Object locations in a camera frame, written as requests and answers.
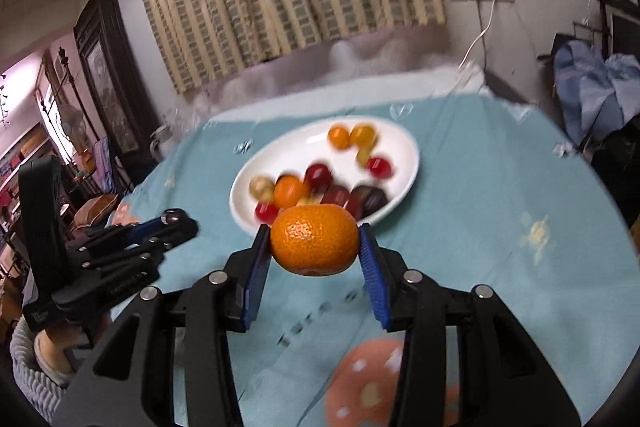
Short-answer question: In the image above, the white fluffy blanket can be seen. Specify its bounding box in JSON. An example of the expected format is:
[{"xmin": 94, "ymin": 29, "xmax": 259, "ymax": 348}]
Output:
[{"xmin": 190, "ymin": 34, "xmax": 493, "ymax": 118}]

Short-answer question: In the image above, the standing fan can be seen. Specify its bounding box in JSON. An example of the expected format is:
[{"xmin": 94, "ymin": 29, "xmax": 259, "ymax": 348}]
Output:
[{"xmin": 55, "ymin": 102, "xmax": 88, "ymax": 158}]

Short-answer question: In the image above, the yellow-orange tomato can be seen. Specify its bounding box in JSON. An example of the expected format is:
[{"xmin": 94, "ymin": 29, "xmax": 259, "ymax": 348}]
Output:
[{"xmin": 349, "ymin": 123, "xmax": 378, "ymax": 148}]

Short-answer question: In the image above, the small orange cherry tomato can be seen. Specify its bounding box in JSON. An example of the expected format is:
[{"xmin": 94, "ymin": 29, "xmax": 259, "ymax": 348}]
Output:
[{"xmin": 327, "ymin": 126, "xmax": 351, "ymax": 150}]

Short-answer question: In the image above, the large orange mandarin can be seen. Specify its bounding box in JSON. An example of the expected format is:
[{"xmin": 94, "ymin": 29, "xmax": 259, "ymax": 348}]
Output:
[{"xmin": 270, "ymin": 203, "xmax": 361, "ymax": 278}]

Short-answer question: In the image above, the cluttered bookshelf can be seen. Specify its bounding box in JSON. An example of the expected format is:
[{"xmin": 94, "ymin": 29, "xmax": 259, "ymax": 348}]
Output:
[{"xmin": 0, "ymin": 122, "xmax": 56, "ymax": 278}]

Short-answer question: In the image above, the black framed screen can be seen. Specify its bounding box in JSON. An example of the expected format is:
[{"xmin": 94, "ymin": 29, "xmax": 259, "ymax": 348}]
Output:
[{"xmin": 597, "ymin": 0, "xmax": 640, "ymax": 58}]

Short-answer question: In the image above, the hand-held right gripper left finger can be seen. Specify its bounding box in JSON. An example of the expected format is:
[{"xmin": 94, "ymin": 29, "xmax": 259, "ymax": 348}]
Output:
[{"xmin": 52, "ymin": 223, "xmax": 273, "ymax": 427}]

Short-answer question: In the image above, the small red cherry tomato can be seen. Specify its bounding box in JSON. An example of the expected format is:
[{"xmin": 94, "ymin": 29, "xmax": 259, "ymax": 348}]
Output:
[{"xmin": 254, "ymin": 201, "xmax": 280, "ymax": 224}]

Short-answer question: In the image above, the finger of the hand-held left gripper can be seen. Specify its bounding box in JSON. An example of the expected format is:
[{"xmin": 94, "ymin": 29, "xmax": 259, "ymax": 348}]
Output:
[
  {"xmin": 67, "ymin": 208, "xmax": 199, "ymax": 258},
  {"xmin": 75, "ymin": 234, "xmax": 168, "ymax": 280}
]

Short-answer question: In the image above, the white power cable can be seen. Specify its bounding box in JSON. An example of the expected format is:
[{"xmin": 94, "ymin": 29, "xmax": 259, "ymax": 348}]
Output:
[{"xmin": 457, "ymin": 0, "xmax": 498, "ymax": 68}]

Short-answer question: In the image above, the person's left forearm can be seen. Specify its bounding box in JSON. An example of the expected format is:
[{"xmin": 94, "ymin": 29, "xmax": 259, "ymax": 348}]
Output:
[{"xmin": 9, "ymin": 319, "xmax": 98, "ymax": 390}]

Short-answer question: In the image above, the tan wrinkled round fruit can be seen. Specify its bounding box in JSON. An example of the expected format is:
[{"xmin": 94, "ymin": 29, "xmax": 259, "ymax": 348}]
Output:
[{"xmin": 249, "ymin": 176, "xmax": 276, "ymax": 202}]

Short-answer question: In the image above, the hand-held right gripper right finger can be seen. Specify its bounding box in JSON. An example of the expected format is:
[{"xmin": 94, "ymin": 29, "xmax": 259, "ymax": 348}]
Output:
[{"xmin": 357, "ymin": 223, "xmax": 583, "ymax": 427}]

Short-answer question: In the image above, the dark purple round fruit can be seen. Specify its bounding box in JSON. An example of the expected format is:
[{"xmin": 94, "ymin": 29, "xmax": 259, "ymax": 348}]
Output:
[{"xmin": 320, "ymin": 185, "xmax": 352, "ymax": 210}]

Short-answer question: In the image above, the pile of blue clothes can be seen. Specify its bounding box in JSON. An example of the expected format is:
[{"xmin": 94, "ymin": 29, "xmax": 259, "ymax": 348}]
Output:
[{"xmin": 552, "ymin": 39, "xmax": 640, "ymax": 148}]

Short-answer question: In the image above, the brown cushion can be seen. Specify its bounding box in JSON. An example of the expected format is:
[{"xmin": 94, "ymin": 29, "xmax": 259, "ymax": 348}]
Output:
[{"xmin": 72, "ymin": 194, "xmax": 121, "ymax": 233}]

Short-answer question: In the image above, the dark brown tomato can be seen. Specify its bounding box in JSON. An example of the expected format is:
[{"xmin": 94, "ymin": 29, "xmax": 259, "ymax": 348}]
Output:
[{"xmin": 349, "ymin": 186, "xmax": 390, "ymax": 220}]

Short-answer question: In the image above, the dark wooden cabinet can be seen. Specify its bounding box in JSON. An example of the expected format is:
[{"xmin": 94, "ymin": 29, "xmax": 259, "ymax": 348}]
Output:
[{"xmin": 73, "ymin": 0, "xmax": 163, "ymax": 158}]

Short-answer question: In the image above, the white oval plate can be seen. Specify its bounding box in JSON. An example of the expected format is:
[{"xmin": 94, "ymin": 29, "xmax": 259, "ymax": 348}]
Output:
[{"xmin": 229, "ymin": 118, "xmax": 421, "ymax": 240}]

